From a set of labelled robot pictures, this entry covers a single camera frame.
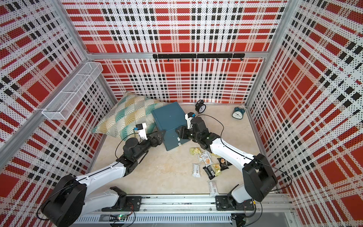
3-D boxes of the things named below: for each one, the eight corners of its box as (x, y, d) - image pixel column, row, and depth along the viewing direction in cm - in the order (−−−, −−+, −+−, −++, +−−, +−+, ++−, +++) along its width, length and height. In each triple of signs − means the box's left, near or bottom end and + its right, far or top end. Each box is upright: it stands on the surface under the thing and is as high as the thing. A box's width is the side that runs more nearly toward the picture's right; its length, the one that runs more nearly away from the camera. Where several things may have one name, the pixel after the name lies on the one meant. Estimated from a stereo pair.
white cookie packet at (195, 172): (192, 177, 85) (192, 176, 83) (192, 164, 90) (192, 162, 88) (200, 177, 85) (200, 176, 83) (199, 164, 90) (200, 162, 88)
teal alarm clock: (231, 116, 115) (233, 110, 108) (233, 112, 118) (235, 106, 111) (241, 120, 112) (244, 114, 106) (242, 116, 115) (245, 109, 109)
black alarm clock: (198, 116, 118) (199, 107, 109) (193, 112, 121) (193, 103, 112) (205, 111, 121) (206, 102, 113) (200, 107, 124) (201, 98, 116)
